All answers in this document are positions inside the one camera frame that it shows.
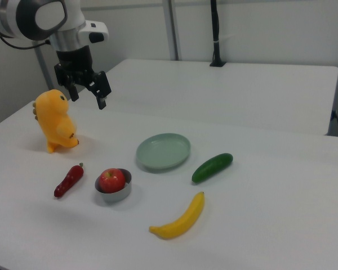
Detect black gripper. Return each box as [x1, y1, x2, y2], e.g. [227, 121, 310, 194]
[54, 45, 113, 110]

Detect yellow banana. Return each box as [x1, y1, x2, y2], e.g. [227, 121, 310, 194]
[149, 191, 206, 241]

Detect pale green plastic plate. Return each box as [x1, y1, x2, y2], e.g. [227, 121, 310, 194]
[135, 133, 192, 170]

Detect orange plush dinosaur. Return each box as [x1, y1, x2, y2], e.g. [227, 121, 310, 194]
[32, 89, 81, 154]

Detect red chili pepper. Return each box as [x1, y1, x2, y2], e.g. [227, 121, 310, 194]
[54, 162, 86, 199]

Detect red apple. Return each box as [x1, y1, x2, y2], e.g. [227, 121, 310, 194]
[98, 168, 127, 194]

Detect small metal bowl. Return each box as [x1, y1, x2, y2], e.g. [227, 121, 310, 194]
[94, 168, 132, 202]

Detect black pole with clamp base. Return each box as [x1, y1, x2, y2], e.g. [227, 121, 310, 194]
[209, 0, 228, 68]

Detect green cucumber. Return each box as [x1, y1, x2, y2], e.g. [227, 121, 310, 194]
[192, 152, 234, 184]

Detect grey metal partition post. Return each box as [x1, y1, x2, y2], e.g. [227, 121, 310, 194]
[34, 47, 55, 88]
[161, 0, 184, 61]

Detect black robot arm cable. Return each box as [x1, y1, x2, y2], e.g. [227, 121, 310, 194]
[0, 34, 51, 50]

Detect black cable at table edge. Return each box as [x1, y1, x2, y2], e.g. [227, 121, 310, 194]
[330, 110, 338, 138]

